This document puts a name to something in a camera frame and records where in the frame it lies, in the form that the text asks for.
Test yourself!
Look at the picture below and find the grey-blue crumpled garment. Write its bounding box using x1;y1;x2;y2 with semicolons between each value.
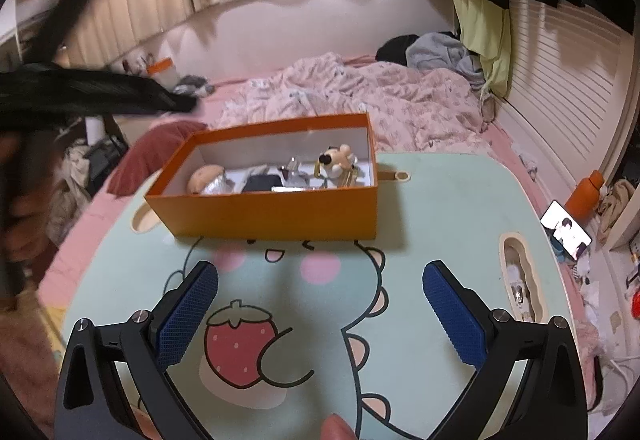
406;31;486;88

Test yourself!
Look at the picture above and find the black rectangular case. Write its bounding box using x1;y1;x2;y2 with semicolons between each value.
241;173;283;193

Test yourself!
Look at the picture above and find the person's right hand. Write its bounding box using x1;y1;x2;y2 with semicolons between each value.
320;413;358;440

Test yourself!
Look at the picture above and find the orange water bottle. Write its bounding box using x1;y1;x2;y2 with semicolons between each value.
565;170;606;221

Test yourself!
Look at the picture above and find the dark red pillow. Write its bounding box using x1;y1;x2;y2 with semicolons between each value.
107;121;208;196

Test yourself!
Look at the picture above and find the orange cardboard box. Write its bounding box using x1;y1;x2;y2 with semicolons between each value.
144;112;378;241

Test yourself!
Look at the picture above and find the smartphone with lit screen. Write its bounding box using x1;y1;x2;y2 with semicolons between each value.
540;200;593;262

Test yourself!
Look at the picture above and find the black crumpled garment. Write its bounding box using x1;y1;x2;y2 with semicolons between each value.
375;34;421;68

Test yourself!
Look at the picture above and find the grey small cloth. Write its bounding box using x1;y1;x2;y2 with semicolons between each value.
172;75;216;98

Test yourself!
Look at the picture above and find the clear bubble wrap ball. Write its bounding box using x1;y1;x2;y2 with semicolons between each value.
200;172;241;195

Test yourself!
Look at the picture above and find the yellow-green hanging cloth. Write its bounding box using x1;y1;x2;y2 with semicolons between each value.
452;0;513;101

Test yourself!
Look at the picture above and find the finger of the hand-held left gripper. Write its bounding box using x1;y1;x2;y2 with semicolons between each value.
30;0;123;66
100;70;197;116

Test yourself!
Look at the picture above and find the small mouse plush figure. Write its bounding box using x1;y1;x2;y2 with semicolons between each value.
319;145;357;178

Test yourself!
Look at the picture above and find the beige crumpled cloth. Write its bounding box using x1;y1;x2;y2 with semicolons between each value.
597;179;636;246

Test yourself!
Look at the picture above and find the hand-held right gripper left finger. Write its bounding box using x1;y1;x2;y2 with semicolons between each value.
52;261;221;440

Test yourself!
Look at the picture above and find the white padded headboard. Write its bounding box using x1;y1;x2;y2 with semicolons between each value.
115;0;461;81

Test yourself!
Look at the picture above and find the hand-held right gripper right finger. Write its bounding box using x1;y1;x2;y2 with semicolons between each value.
422;260;588;440

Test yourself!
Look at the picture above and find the white container with orange lid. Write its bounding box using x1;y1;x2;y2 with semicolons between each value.
146;58;180;88

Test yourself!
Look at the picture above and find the beige round plush toy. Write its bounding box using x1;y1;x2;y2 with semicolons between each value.
187;164;223;195

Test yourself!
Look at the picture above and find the pink floral blanket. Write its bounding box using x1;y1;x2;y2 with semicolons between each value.
220;52;501;156

